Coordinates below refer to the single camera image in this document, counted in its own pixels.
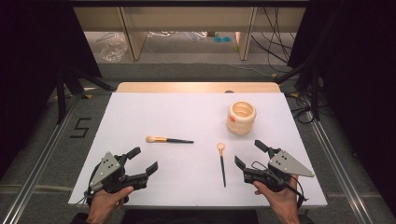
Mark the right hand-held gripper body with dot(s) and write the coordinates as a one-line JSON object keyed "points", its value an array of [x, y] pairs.
{"points": [[286, 165]]}

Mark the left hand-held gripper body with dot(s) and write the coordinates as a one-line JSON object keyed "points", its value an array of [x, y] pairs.
{"points": [[106, 168]]}

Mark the thin flat-head makeup brush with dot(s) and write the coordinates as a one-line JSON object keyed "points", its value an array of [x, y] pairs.
{"points": [[223, 168]]}

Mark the cream ribbed brush holder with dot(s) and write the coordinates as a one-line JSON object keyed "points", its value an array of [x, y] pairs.
{"points": [[239, 124]]}

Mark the round-head makeup brush gold ferrule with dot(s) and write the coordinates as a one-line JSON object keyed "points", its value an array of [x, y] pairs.
{"points": [[174, 140]]}

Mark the person's left hand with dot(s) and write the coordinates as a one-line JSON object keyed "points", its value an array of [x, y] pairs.
{"points": [[104, 203]]}

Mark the person's right hand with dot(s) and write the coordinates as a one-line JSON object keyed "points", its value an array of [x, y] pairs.
{"points": [[283, 203]]}

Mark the white board mat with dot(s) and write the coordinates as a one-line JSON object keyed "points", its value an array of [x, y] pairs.
{"points": [[174, 112]]}

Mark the black metal stand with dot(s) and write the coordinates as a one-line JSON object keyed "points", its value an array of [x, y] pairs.
{"points": [[61, 99], [315, 93]]}

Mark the light wooden table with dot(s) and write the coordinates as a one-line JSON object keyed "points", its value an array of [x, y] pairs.
{"points": [[186, 87]]}

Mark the small green object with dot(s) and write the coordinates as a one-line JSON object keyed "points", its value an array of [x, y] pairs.
{"points": [[236, 48]]}

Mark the clear plastic bag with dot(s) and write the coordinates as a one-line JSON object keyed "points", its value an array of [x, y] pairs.
{"points": [[113, 49]]}

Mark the blue round lid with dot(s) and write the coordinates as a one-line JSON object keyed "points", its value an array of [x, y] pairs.
{"points": [[227, 39], [218, 39]]}

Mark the black curtain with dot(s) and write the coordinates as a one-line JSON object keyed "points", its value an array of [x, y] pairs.
{"points": [[358, 77], [25, 62]]}

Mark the aluminium floor rail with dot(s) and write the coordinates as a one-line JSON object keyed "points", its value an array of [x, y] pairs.
{"points": [[34, 180], [336, 174]]}

